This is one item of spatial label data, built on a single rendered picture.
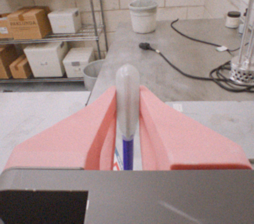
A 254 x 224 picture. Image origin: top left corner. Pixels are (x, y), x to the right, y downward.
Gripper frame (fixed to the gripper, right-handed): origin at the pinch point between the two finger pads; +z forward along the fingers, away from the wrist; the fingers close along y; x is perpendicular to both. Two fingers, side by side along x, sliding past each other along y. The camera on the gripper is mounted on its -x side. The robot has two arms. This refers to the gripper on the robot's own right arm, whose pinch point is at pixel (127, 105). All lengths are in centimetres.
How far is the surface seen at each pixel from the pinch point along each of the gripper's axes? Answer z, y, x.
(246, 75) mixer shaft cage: 28.1, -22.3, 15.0
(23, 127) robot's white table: 35, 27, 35
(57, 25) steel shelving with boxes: 210, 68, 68
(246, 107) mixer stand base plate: 37, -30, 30
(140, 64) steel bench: 67, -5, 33
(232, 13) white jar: 100, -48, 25
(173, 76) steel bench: 56, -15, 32
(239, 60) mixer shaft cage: 30.0, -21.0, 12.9
